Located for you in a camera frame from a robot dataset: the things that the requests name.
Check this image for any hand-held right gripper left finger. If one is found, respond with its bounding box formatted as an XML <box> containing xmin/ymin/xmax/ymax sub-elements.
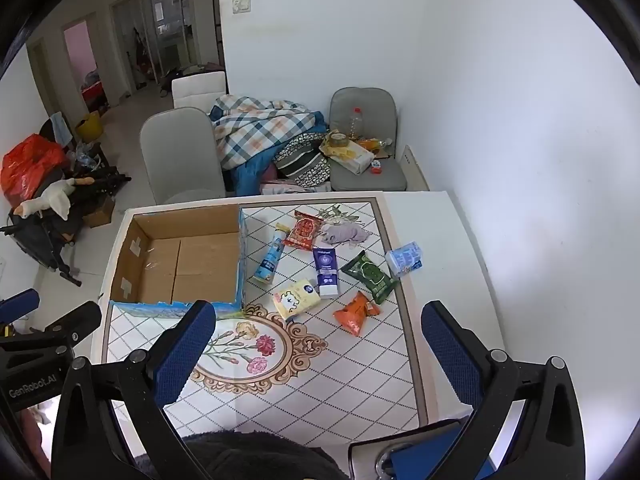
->
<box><xmin>51</xmin><ymin>300</ymin><xmax>218</xmax><ymax>480</ymax></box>

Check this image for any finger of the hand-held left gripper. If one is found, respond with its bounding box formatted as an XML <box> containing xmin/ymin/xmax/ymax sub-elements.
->
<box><xmin>27</xmin><ymin>301</ymin><xmax>104</xmax><ymax>349</ymax></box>
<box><xmin>0</xmin><ymin>288</ymin><xmax>41</xmax><ymax>324</ymax></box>

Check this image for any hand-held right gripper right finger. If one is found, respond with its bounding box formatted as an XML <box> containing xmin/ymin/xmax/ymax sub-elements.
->
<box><xmin>421</xmin><ymin>301</ymin><xmax>587</xmax><ymax>480</ymax></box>

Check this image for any orange snack packet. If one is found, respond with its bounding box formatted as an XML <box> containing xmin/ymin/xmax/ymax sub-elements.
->
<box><xmin>333</xmin><ymin>290</ymin><xmax>382</xmax><ymax>337</ymax></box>

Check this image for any light blue tissue packet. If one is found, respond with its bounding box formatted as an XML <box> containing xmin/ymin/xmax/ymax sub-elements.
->
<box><xmin>384</xmin><ymin>240</ymin><xmax>424</xmax><ymax>280</ymax></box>

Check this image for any green snack packet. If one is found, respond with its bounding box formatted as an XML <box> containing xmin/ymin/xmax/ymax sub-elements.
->
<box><xmin>340</xmin><ymin>250</ymin><xmax>400</xmax><ymax>305</ymax></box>

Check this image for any yellow tissue packet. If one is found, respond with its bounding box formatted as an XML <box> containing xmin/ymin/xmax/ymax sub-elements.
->
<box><xmin>272</xmin><ymin>279</ymin><xmax>322</xmax><ymax>321</ymax></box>

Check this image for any long blue snack packet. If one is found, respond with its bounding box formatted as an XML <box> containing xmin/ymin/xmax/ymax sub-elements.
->
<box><xmin>252</xmin><ymin>223</ymin><xmax>291</xmax><ymax>285</ymax></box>

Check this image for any purple and white packet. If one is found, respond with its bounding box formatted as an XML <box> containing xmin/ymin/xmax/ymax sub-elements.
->
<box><xmin>312</xmin><ymin>244</ymin><xmax>342</xmax><ymax>300</ymax></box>

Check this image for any pink snack packet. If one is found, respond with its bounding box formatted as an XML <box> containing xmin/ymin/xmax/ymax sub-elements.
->
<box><xmin>319</xmin><ymin>222</ymin><xmax>371</xmax><ymax>247</ymax></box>

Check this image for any red snack packet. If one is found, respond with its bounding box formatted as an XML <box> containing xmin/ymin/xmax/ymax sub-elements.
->
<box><xmin>282</xmin><ymin>209</ymin><xmax>326</xmax><ymax>251</ymax></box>

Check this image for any black folding cart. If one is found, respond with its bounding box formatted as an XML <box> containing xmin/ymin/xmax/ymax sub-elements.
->
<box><xmin>0</xmin><ymin>159</ymin><xmax>134</xmax><ymax>289</ymax></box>

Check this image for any small brown cardboard box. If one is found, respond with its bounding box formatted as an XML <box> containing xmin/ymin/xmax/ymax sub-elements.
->
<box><xmin>82</xmin><ymin>194</ymin><xmax>117</xmax><ymax>230</ymax></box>

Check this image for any white goose plush toy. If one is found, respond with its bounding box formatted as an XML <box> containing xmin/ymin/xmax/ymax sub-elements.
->
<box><xmin>13</xmin><ymin>177</ymin><xmax>96</xmax><ymax>221</ymax></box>

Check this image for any red plastic bag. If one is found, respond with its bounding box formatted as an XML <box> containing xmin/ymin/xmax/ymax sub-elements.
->
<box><xmin>0</xmin><ymin>133</ymin><xmax>69</xmax><ymax>201</ymax></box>

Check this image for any blue cloth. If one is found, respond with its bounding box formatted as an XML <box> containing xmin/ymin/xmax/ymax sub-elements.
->
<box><xmin>49</xmin><ymin>112</ymin><xmax>76</xmax><ymax>146</ymax></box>

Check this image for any blue duvet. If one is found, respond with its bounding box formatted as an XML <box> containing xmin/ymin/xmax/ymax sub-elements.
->
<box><xmin>227</xmin><ymin>112</ymin><xmax>331</xmax><ymax>197</ymax></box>

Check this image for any yellow bucket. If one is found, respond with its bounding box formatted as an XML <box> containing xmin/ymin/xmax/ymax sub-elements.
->
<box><xmin>74</xmin><ymin>111</ymin><xmax>104</xmax><ymax>144</ymax></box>

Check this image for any pink floral cloth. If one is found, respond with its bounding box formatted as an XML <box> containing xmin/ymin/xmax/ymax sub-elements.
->
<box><xmin>260</xmin><ymin>180</ymin><xmax>332</xmax><ymax>196</ymax></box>

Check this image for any grey chair with tall back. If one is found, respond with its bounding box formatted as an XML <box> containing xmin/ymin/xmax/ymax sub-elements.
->
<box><xmin>139</xmin><ymin>107</ymin><xmax>227</xmax><ymax>206</ymax></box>

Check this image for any pale yellow packet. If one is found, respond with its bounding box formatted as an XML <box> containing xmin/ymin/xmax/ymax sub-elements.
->
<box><xmin>320</xmin><ymin>138</ymin><xmax>376</xmax><ymax>176</ymax></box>

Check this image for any black and white patterned bag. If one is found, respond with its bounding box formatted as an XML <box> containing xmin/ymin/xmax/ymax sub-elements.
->
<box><xmin>272</xmin><ymin>132</ymin><xmax>332</xmax><ymax>187</ymax></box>

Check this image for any small orange bag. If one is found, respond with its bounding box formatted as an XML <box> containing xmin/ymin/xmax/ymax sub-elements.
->
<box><xmin>357</xmin><ymin>137</ymin><xmax>394</xmax><ymax>154</ymax></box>

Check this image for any plaid blanket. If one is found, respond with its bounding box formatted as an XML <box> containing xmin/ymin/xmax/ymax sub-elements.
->
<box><xmin>207</xmin><ymin>94</ymin><xmax>329</xmax><ymax>171</ymax></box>

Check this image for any clear plastic bottle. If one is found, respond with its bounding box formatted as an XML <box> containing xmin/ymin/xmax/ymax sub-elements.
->
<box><xmin>347</xmin><ymin>106</ymin><xmax>366</xmax><ymax>140</ymax></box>

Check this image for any white chair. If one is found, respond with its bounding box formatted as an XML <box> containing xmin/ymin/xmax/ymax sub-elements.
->
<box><xmin>171</xmin><ymin>71</ymin><xmax>228</xmax><ymax>109</ymax></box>

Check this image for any glass sliding door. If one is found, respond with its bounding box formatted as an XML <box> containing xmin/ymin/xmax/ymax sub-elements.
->
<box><xmin>109</xmin><ymin>0</ymin><xmax>201</xmax><ymax>94</ymax></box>

